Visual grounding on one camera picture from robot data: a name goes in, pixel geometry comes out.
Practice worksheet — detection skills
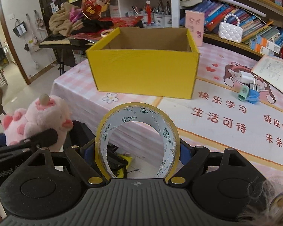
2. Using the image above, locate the open workbook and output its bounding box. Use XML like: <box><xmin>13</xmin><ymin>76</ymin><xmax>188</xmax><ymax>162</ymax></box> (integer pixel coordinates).
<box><xmin>251</xmin><ymin>55</ymin><xmax>283</xmax><ymax>92</ymax></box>

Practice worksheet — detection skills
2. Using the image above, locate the pink wrapped bouquet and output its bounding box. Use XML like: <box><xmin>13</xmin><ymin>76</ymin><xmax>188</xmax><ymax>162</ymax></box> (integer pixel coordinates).
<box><xmin>69</xmin><ymin>7</ymin><xmax>83</xmax><ymax>23</ymax></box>

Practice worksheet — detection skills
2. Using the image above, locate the red paper sheet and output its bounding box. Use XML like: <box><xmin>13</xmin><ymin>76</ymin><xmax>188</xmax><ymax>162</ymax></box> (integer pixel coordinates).
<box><xmin>94</xmin><ymin>16</ymin><xmax>144</xmax><ymax>27</ymax></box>

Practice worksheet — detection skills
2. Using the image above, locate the mint green clip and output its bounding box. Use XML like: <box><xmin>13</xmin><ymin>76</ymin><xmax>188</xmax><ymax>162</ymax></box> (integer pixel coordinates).
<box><xmin>237</xmin><ymin>85</ymin><xmax>250</xmax><ymax>100</ymax></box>

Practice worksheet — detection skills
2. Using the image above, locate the electric keyboard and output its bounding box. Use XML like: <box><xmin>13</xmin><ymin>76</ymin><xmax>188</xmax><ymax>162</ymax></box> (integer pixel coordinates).
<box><xmin>39</xmin><ymin>34</ymin><xmax>97</xmax><ymax>51</ymax></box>

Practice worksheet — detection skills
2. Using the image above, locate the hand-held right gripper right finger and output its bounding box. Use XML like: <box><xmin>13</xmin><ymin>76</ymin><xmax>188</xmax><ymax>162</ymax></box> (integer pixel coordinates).
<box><xmin>168</xmin><ymin>140</ymin><xmax>251</xmax><ymax>186</ymax></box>

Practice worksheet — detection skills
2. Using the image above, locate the fuzzy beige sleeve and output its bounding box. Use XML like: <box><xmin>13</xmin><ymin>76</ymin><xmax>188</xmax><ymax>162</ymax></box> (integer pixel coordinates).
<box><xmin>236</xmin><ymin>176</ymin><xmax>283</xmax><ymax>226</ymax></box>

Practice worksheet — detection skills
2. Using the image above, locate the red hanging tassel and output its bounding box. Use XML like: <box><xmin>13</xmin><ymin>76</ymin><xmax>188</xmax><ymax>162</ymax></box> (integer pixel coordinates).
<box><xmin>145</xmin><ymin>1</ymin><xmax>154</xmax><ymax>25</ymax></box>

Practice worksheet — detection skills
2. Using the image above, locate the white quilted pearl handbag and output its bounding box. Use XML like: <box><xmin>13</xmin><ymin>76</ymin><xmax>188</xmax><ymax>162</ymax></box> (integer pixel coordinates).
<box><xmin>218</xmin><ymin>13</ymin><xmax>243</xmax><ymax>43</ymax></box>

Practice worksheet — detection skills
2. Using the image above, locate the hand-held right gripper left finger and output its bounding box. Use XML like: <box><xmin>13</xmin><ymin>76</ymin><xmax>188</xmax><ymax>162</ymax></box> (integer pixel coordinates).
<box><xmin>24</xmin><ymin>144</ymin><xmax>106</xmax><ymax>186</ymax></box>

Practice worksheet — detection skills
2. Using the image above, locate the yellow tape roll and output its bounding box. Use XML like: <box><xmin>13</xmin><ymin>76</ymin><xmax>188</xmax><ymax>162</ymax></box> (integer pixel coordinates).
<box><xmin>95</xmin><ymin>102</ymin><xmax>180</xmax><ymax>179</ymax></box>

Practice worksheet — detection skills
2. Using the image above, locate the black cloth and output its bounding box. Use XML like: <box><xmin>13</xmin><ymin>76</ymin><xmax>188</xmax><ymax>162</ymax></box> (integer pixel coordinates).
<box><xmin>81</xmin><ymin>19</ymin><xmax>114</xmax><ymax>32</ymax></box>

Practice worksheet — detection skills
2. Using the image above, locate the beige cloth heap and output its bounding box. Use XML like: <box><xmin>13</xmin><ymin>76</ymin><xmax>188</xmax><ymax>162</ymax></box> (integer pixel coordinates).
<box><xmin>49</xmin><ymin>2</ymin><xmax>85</xmax><ymax>36</ymax></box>

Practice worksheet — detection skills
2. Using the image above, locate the pink plush pig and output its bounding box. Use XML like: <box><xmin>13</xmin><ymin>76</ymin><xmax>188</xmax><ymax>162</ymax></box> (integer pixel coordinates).
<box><xmin>2</xmin><ymin>94</ymin><xmax>73</xmax><ymax>152</ymax></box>

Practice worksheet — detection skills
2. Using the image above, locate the white charger plug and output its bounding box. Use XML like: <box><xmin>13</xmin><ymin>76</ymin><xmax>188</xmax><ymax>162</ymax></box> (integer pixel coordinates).
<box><xmin>236</xmin><ymin>72</ymin><xmax>256</xmax><ymax>85</ymax></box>

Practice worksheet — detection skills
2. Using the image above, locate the grey hanging bag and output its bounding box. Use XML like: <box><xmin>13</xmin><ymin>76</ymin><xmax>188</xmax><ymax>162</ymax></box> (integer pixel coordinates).
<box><xmin>12</xmin><ymin>20</ymin><xmax>26</xmax><ymax>37</ymax></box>

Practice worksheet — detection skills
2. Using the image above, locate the yellow cardboard box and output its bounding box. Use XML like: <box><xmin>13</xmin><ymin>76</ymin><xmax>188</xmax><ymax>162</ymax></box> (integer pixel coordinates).
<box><xmin>86</xmin><ymin>27</ymin><xmax>200</xmax><ymax>99</ymax></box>

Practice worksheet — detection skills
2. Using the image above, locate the group of pen holders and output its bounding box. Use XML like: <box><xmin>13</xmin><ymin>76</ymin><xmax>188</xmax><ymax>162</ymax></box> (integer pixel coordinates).
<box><xmin>130</xmin><ymin>1</ymin><xmax>172</xmax><ymax>27</ymax></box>

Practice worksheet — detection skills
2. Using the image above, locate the white paper roll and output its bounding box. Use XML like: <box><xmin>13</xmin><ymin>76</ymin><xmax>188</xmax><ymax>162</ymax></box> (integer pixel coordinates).
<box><xmin>210</xmin><ymin>0</ymin><xmax>267</xmax><ymax>17</ymax></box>

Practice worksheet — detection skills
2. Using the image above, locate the red festive cutout decoration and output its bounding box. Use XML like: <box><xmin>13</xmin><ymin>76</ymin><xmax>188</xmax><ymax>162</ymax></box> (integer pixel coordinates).
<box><xmin>81</xmin><ymin>0</ymin><xmax>112</xmax><ymax>20</ymax></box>

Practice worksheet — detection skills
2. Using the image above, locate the blue binder clip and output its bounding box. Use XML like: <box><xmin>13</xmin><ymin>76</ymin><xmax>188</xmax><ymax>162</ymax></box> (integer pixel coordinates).
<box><xmin>246</xmin><ymin>75</ymin><xmax>260</xmax><ymax>104</ymax></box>

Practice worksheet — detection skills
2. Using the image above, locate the orange blue carton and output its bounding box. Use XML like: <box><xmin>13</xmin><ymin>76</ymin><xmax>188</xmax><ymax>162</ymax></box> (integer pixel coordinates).
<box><xmin>255</xmin><ymin>35</ymin><xmax>282</xmax><ymax>52</ymax></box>
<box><xmin>249</xmin><ymin>40</ymin><xmax>274</xmax><ymax>55</ymax></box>

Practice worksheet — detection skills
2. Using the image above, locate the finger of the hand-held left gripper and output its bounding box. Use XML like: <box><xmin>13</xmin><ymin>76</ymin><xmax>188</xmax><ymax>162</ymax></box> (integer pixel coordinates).
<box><xmin>0</xmin><ymin>129</ymin><xmax>58</xmax><ymax>158</ymax></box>

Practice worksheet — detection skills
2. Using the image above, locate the pink cylinder holder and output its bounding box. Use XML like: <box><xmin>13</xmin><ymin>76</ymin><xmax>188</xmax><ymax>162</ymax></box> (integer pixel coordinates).
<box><xmin>184</xmin><ymin>10</ymin><xmax>205</xmax><ymax>47</ymax></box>

